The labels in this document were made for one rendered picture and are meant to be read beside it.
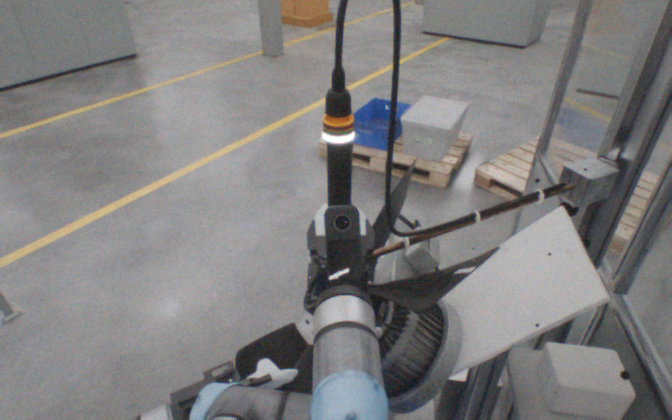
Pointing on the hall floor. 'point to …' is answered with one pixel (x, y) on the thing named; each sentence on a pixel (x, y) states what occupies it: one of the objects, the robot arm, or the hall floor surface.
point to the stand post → (480, 388)
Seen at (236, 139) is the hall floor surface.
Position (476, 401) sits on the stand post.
